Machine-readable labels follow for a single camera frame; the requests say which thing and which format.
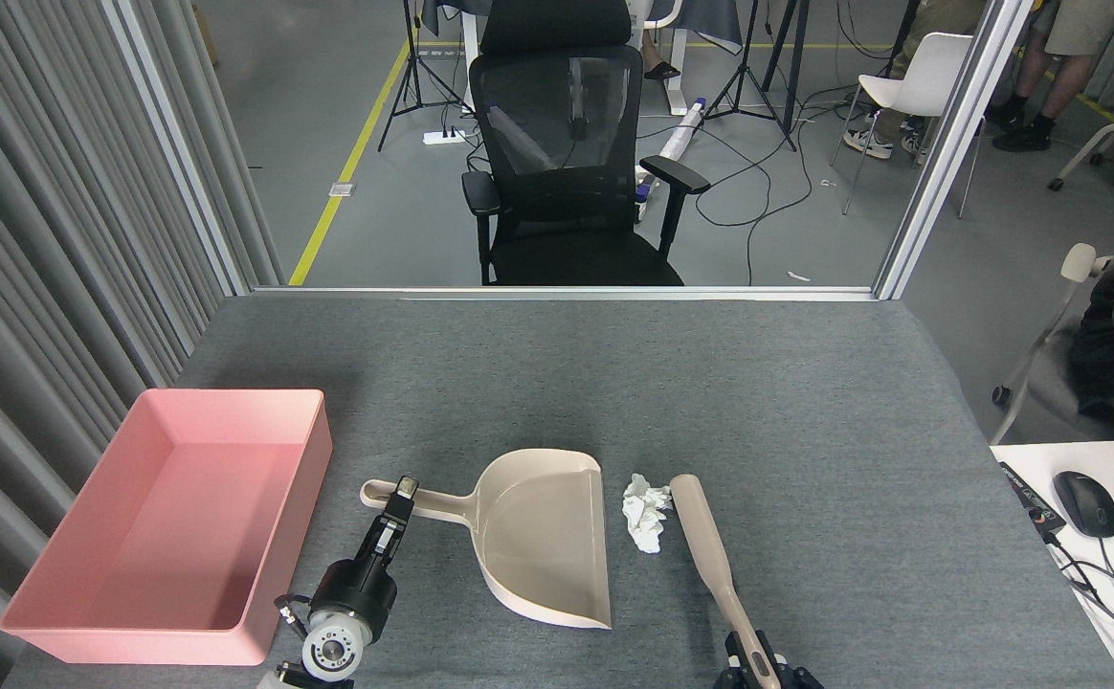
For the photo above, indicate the white rolled tube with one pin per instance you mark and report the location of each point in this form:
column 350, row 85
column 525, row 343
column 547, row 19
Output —
column 681, row 129

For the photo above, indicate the silver floor socket plate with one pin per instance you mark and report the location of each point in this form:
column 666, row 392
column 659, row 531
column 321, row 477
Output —
column 342, row 189

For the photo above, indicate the robot arm white joint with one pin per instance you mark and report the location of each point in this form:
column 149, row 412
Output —
column 332, row 651

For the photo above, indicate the pink plastic bin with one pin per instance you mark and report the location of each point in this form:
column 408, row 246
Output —
column 165, row 517

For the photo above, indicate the black computer mouse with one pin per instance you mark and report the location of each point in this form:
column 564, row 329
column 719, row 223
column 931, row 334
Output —
column 1085, row 502

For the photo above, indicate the black tripod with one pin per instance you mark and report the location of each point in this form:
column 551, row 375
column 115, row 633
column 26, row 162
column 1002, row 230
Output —
column 790, row 105
column 412, row 48

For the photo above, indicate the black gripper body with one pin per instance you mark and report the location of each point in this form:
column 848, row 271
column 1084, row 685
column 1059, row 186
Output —
column 356, row 588

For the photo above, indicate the beige plastic dustpan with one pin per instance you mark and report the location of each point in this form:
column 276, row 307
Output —
column 538, row 536

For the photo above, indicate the white power strip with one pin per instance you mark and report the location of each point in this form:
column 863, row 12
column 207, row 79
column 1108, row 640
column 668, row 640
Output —
column 444, row 137

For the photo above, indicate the person with sandal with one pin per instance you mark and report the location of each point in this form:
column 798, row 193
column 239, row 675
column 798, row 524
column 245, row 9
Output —
column 660, row 69

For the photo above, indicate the silver table rail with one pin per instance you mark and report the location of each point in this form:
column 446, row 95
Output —
column 567, row 291

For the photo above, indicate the white desk with dark cloth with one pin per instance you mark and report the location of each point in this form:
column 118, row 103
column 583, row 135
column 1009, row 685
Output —
column 674, row 67

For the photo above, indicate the grey office chair white armrest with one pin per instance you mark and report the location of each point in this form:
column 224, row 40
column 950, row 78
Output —
column 1079, row 261

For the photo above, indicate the person with white sneakers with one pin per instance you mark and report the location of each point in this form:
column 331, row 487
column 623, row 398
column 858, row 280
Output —
column 935, row 29

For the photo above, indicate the silver left table post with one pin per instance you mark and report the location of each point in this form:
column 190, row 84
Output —
column 184, row 144

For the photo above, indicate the grey pleated curtain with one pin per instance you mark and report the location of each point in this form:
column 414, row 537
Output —
column 40, row 239

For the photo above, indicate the black mesh office chair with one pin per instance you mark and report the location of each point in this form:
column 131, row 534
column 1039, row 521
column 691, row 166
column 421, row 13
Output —
column 557, row 124

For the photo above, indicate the white paper ball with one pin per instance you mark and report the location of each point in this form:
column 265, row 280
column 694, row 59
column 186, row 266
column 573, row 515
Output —
column 645, row 512

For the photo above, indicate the white plastic chair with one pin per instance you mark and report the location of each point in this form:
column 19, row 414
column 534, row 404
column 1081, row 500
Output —
column 921, row 81

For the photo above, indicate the person with black shoes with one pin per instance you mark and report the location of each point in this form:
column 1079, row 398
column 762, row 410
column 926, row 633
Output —
column 1069, row 86

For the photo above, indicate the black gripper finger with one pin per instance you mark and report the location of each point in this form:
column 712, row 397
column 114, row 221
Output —
column 737, row 670
column 402, row 507
column 791, row 677
column 376, row 544

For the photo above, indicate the silver right table post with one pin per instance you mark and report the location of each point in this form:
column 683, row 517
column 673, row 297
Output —
column 949, row 144

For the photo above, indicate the silver table post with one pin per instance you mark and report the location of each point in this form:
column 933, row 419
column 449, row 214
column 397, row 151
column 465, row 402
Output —
column 949, row 144
column 184, row 144

